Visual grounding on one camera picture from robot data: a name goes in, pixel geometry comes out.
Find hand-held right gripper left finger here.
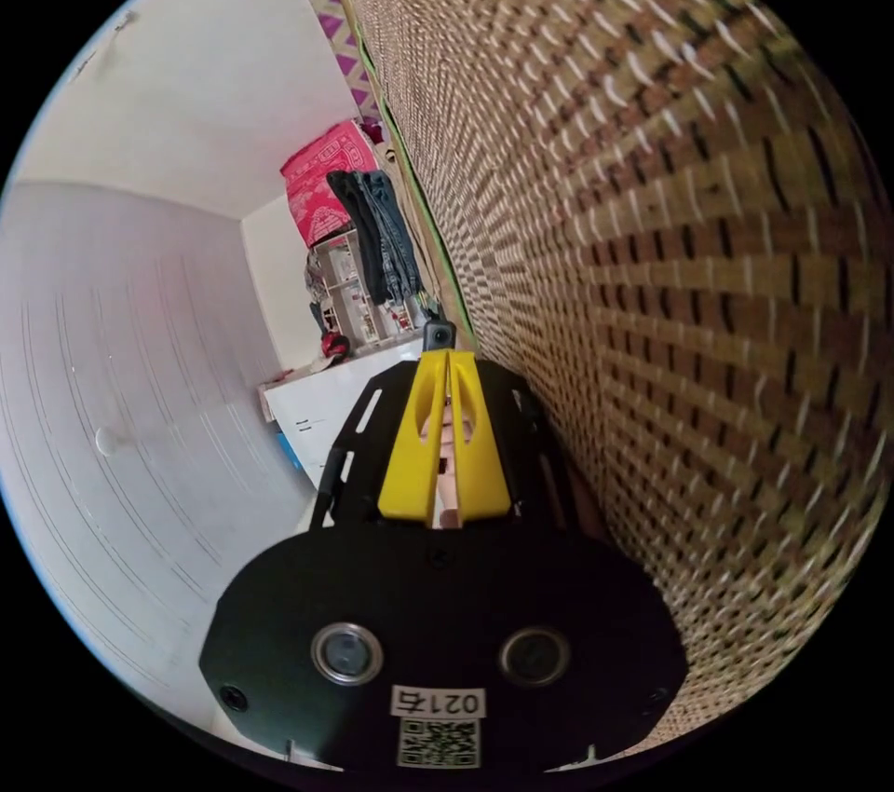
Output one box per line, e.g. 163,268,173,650
377,349,449,522

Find white cupboard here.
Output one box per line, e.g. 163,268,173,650
256,341,425,494

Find pile of clothes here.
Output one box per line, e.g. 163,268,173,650
325,169,425,308

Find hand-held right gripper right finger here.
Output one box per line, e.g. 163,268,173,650
446,349,513,522

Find person's left hand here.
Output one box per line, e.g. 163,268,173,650
434,403,464,530

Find white shelf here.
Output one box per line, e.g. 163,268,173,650
305,231,422,354

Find bed with woven mat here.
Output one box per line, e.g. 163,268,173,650
268,0,892,759

